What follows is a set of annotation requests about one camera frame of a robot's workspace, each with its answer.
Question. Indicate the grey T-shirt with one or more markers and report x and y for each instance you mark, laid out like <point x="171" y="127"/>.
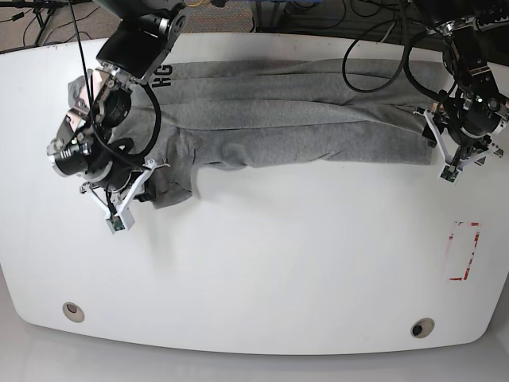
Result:
<point x="236" y="114"/>

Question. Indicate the black tripod stand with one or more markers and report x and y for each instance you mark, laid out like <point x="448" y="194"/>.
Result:
<point x="39" y="13"/>

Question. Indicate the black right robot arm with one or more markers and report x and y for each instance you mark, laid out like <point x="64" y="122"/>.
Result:
<point x="113" y="175"/>

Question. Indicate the left table cable grommet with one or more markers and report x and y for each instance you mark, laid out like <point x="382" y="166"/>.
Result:
<point x="73" y="312"/>

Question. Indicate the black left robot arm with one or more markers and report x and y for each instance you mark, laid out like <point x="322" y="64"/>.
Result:
<point x="466" y="118"/>

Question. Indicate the table cable grommet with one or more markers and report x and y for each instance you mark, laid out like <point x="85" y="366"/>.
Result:
<point x="422" y="328"/>
<point x="73" y="312"/>

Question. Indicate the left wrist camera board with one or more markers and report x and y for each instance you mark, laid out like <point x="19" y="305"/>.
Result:
<point x="450" y="174"/>

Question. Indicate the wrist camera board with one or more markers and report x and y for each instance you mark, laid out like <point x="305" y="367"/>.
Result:
<point x="450" y="174"/>
<point x="119" y="223"/>

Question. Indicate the white power strip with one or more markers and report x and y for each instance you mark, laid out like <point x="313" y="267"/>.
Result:
<point x="491" y="19"/>

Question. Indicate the right table cable grommet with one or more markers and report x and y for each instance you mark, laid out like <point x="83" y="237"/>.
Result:
<point x="422" y="328"/>

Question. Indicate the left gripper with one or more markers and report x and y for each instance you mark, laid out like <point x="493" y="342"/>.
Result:
<point x="455" y="147"/>

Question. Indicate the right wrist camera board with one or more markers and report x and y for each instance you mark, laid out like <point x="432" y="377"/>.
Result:
<point x="119" y="223"/>

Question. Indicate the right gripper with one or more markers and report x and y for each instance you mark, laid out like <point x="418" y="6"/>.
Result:
<point x="116" y="202"/>

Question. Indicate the red tape rectangle marking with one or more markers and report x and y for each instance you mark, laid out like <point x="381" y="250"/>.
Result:
<point x="460" y="251"/>

